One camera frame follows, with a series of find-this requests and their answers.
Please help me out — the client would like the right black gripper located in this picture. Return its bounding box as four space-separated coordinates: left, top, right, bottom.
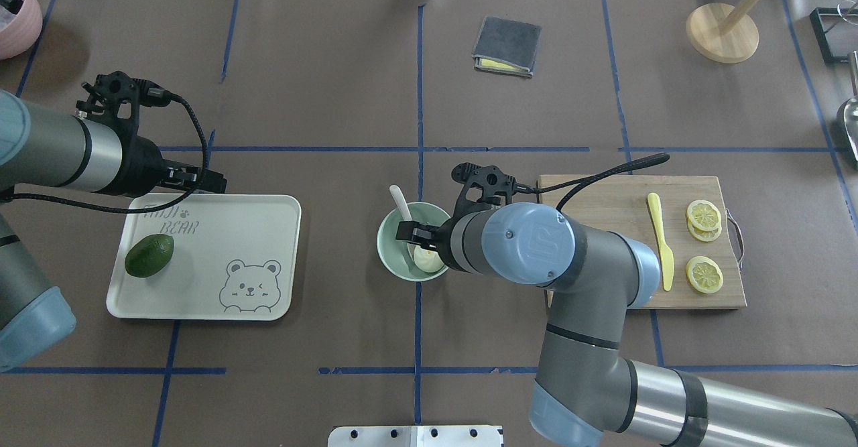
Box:
395 218 463 267

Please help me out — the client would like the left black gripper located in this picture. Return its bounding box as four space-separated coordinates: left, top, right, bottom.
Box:
121 137 227 198

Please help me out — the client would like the white ceramic spoon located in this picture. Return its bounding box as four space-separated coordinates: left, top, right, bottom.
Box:
389 184 416 263

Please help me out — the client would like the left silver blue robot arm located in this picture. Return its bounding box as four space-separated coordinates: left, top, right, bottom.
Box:
1 81 226 371

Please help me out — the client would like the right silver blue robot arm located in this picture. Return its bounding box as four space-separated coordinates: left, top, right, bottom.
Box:
396 202 856 446

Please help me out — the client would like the green ceramic bowl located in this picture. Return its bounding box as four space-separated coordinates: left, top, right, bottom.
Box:
376 202 450 282

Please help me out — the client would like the pink bowl with ice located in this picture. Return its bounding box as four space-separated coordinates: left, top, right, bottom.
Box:
1 0 43 60

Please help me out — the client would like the white bear tray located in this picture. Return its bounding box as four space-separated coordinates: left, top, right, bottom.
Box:
105 194 302 321

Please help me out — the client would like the green avocado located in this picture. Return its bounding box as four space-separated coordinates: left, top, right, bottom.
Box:
125 233 174 278

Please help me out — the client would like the grey folded cloth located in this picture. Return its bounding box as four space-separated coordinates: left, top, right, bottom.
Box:
472 16 542 78

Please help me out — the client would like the yellow plastic knife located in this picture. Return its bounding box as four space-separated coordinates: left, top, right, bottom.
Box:
647 192 675 292

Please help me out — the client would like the wooden cutting board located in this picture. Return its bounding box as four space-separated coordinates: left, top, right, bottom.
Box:
563 174 747 310

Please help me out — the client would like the upper lemon slice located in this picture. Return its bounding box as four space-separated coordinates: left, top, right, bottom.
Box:
686 200 721 231

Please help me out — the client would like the single lemon slice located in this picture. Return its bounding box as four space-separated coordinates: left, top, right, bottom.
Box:
684 255 724 294

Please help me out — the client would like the lower lemon slice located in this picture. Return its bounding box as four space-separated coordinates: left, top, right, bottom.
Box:
686 222 723 243

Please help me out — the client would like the wooden stand with base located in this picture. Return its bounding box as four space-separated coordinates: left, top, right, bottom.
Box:
684 0 760 64

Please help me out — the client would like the metal scoop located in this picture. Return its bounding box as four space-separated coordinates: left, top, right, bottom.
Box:
837 51 857 170

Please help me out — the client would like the black tray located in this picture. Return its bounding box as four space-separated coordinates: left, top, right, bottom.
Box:
809 7 857 64

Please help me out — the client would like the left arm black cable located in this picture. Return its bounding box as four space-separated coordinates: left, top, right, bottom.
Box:
0 92 210 214

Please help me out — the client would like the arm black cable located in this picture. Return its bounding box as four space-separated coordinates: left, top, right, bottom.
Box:
515 153 671 212
0 92 210 214

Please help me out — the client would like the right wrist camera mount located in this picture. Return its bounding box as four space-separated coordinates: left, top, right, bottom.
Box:
450 162 536 220

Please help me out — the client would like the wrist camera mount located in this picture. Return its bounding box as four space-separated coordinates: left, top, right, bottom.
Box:
450 162 536 220
74 71 174 135

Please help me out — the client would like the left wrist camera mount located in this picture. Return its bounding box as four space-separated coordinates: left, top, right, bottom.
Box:
74 71 174 135

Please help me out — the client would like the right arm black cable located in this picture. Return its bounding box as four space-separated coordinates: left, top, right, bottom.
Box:
515 153 671 212

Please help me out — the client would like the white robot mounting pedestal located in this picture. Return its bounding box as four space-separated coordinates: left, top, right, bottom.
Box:
327 425 505 446

